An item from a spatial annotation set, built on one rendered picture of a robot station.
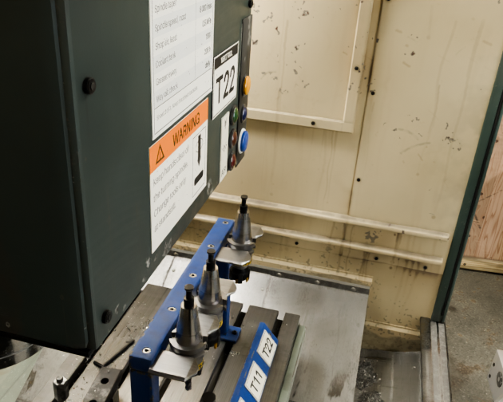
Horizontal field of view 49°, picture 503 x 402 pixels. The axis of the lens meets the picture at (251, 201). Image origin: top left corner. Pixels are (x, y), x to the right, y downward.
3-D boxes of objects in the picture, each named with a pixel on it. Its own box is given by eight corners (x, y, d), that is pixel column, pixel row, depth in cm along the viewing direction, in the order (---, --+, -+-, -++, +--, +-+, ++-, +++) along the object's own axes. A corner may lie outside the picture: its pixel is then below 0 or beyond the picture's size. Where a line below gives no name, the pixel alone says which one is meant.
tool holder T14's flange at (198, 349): (175, 334, 96) (175, 322, 94) (209, 338, 95) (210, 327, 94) (165, 360, 90) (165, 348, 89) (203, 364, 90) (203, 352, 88)
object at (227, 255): (253, 254, 118) (253, 251, 117) (247, 268, 113) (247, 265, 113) (222, 248, 119) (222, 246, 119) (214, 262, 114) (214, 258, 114)
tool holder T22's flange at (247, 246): (231, 238, 124) (231, 229, 123) (257, 242, 123) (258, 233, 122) (223, 253, 119) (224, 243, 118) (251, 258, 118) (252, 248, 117)
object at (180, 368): (203, 361, 89) (203, 357, 89) (192, 385, 85) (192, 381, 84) (162, 352, 90) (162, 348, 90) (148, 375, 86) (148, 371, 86)
